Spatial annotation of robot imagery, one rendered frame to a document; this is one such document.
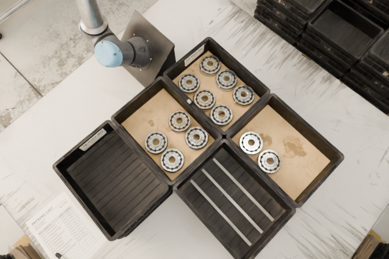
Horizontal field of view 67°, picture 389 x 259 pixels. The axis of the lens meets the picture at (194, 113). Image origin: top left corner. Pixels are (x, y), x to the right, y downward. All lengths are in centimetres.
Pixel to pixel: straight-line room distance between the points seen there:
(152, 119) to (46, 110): 59
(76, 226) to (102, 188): 25
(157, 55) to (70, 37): 141
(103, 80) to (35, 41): 131
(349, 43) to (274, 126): 109
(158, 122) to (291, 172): 63
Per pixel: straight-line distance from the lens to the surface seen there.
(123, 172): 136
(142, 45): 148
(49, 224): 158
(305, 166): 140
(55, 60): 271
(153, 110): 140
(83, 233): 152
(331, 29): 233
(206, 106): 136
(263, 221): 133
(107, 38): 140
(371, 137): 171
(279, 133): 140
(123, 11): 280
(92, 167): 140
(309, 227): 151
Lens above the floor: 213
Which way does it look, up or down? 71 degrees down
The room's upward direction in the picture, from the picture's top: 2 degrees counter-clockwise
